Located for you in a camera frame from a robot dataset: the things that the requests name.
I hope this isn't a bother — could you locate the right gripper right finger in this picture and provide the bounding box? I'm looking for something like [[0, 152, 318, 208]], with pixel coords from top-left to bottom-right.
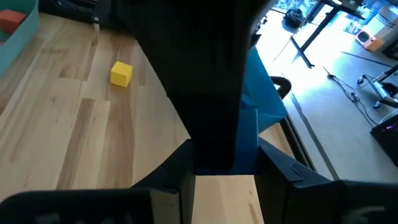
[[254, 138, 341, 224]]

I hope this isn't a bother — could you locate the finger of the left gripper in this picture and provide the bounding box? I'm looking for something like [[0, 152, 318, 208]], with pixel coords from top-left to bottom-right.
[[174, 93, 242, 170]]

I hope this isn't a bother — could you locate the black backpack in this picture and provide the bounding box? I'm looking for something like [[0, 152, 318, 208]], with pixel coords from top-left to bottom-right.
[[283, 7, 305, 29]]

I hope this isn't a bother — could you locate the green plastic bin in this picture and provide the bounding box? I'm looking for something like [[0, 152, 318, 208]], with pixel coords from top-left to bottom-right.
[[0, 0, 40, 77]]

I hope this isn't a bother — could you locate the black table leg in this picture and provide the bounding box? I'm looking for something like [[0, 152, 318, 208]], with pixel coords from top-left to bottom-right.
[[290, 0, 366, 69]]

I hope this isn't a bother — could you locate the yellow cube block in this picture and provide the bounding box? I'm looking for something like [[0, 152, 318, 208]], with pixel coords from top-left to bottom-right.
[[109, 60, 134, 88]]

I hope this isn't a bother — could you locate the orange box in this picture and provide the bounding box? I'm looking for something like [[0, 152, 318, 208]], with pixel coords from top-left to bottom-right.
[[355, 28, 386, 52]]

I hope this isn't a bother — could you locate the black device with purple lights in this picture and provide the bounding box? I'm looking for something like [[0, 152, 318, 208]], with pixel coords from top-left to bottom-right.
[[369, 113, 398, 169]]

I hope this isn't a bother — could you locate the black aluminium table frame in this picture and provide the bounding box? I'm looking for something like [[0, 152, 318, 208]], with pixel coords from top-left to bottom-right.
[[269, 76, 317, 171]]

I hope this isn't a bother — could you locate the red cube block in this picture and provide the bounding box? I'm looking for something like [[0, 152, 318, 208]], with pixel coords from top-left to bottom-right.
[[0, 9, 28, 35]]

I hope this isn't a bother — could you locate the blue plastic bin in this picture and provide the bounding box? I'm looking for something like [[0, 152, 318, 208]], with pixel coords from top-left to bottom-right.
[[241, 46, 289, 134]]

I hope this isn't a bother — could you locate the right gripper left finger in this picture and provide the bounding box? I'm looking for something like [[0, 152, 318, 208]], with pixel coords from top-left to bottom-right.
[[130, 139, 197, 224]]

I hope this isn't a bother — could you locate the thin black plug cable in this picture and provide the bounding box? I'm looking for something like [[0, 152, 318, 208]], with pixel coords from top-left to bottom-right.
[[323, 67, 379, 127]]

